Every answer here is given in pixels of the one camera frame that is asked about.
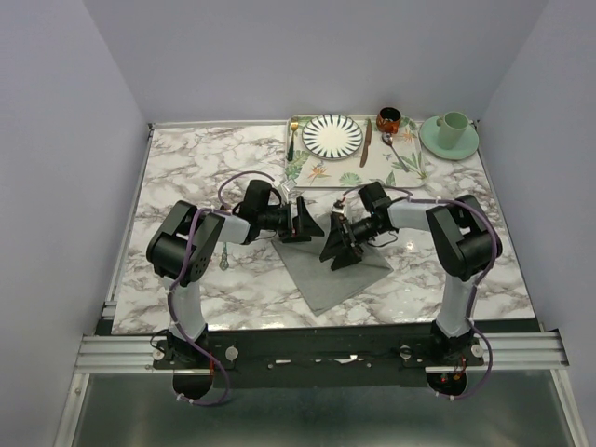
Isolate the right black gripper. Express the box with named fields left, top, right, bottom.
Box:
left=319, top=211, right=387, bottom=271

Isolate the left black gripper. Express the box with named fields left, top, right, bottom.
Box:
left=257, top=196, right=323, bottom=242

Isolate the grey cloth napkin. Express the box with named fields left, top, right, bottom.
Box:
left=272, top=215, right=393, bottom=316

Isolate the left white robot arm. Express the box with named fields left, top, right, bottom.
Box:
left=146, top=180, right=324, bottom=368

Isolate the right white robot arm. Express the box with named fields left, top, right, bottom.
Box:
left=319, top=182, right=502, bottom=365

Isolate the floral serving tray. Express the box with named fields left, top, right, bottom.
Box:
left=285, top=115, right=427, bottom=189

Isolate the iridescent gold spoon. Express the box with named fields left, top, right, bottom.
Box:
left=219, top=242, right=229, bottom=271

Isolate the striped white plate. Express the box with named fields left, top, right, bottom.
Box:
left=302, top=114, right=364, bottom=160

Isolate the silver spoon on tray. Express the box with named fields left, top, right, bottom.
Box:
left=382, top=132, right=410, bottom=172

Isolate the copper knife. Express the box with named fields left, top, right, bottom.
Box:
left=359, top=118, right=373, bottom=168

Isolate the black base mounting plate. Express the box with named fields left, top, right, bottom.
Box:
left=153, top=323, right=484, bottom=389

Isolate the orange black mug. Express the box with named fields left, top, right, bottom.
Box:
left=376, top=107, right=402, bottom=135

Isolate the green saucer plate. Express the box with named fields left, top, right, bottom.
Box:
left=418, top=115, right=480, bottom=161

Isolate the green cup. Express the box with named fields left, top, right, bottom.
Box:
left=436, top=112, right=468, bottom=150

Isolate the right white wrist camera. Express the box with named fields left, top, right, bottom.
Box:
left=332, top=198, right=349, bottom=218

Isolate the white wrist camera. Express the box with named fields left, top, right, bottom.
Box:
left=277, top=179, right=296, bottom=196
left=332, top=198, right=349, bottom=218

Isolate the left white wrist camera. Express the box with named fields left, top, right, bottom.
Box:
left=277, top=179, right=296, bottom=196

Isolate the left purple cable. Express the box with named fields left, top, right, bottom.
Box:
left=167, top=171, right=278, bottom=409

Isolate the gold green-handled fork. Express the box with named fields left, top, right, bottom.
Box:
left=286, top=117, right=299, bottom=162

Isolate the aluminium frame rail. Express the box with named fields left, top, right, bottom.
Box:
left=74, top=332, right=569, bottom=375

